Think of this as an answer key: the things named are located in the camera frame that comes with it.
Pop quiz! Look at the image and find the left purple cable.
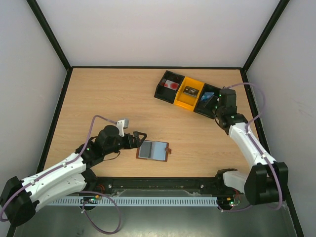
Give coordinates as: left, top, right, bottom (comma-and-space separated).
0, 115, 119, 222

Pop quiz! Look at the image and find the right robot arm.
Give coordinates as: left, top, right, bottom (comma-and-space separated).
206, 88, 288, 208

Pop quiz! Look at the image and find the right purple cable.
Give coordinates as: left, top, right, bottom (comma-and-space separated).
222, 82, 283, 213

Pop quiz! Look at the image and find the black bin right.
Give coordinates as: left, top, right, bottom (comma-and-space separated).
194, 84, 220, 119

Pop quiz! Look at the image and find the blue credit card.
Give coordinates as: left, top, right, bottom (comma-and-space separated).
200, 92, 214, 102

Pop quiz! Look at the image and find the yellow bin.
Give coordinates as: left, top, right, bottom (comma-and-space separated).
173, 77, 205, 111

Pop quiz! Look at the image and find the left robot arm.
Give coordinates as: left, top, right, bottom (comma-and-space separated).
0, 125, 147, 227

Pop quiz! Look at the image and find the black bin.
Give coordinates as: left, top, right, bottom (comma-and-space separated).
154, 71, 185, 104
194, 84, 220, 119

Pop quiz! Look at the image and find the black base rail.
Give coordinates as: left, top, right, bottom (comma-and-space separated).
97, 177, 221, 195

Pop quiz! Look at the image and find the blue slotted cable duct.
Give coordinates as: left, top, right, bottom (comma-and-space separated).
49, 196, 218, 207

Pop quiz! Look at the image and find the brown leather card holder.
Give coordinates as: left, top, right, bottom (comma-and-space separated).
136, 140, 172, 162

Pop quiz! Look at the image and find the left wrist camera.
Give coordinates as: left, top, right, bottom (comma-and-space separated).
116, 118, 129, 137

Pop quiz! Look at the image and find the black bin left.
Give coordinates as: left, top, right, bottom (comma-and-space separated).
154, 71, 185, 104

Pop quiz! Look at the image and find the red white card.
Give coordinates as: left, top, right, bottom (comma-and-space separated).
160, 79, 179, 91

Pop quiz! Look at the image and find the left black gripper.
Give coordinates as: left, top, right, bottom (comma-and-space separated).
104, 132, 147, 156

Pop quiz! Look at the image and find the purple cable loop front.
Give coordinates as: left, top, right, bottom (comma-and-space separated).
80, 190, 123, 234

